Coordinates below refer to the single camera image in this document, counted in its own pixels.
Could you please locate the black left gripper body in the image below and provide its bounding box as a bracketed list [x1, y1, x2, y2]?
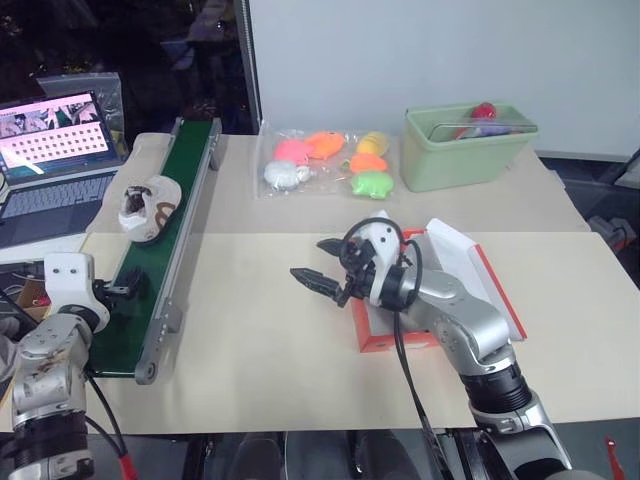
[91, 278, 130, 304]

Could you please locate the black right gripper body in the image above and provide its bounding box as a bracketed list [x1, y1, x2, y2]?
[337, 235, 380, 308]

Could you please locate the orange shoebox with white lid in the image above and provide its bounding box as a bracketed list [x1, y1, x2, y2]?
[349, 217, 529, 356]

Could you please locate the clear plastic toy bag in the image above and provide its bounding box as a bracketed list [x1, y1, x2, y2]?
[255, 121, 402, 204]

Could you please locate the green toy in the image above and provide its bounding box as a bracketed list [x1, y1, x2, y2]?
[349, 170, 393, 200]

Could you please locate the brown cardboard box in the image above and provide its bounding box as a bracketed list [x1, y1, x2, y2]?
[0, 259, 53, 324]

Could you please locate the white toy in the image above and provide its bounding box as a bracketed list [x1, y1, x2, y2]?
[262, 159, 315, 191]

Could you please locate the small orange toy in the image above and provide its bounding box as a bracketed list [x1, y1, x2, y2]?
[348, 152, 390, 174]

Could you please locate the orange fish toy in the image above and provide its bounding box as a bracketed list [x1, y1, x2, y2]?
[304, 130, 347, 161]

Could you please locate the pink fish toy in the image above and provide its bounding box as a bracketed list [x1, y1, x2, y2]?
[273, 139, 309, 164]

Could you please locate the yellow toy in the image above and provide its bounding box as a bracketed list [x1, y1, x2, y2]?
[355, 130, 391, 156]

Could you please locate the open grey laptop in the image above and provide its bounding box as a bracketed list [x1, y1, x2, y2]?
[0, 89, 127, 250]

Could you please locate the light green plastic bin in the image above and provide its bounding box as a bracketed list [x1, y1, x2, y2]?
[401, 101, 541, 194]

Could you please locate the purple item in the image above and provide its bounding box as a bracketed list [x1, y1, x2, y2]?
[452, 122, 522, 142]

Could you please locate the red round item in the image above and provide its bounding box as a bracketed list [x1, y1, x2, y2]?
[468, 101, 500, 122]

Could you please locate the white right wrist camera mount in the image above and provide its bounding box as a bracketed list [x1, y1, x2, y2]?
[356, 209, 405, 308]

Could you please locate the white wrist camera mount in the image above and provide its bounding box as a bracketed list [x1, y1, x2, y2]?
[43, 252, 112, 334]
[356, 209, 405, 308]

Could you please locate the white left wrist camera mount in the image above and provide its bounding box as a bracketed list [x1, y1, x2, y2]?
[43, 252, 112, 334]

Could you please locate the green conveyor belt silver frame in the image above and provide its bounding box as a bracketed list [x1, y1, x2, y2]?
[83, 117, 224, 387]

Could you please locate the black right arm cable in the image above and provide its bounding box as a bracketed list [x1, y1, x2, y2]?
[343, 218, 446, 480]

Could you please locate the black red-tipped left arm cable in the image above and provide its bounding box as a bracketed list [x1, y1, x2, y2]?
[85, 372, 139, 480]

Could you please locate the silver vertical post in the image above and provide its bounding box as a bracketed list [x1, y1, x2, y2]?
[238, 0, 265, 132]

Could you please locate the grey equipment with orange cable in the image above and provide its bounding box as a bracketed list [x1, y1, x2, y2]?
[585, 147, 640, 254]

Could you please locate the red strap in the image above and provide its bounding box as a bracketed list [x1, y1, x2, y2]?
[603, 434, 627, 480]

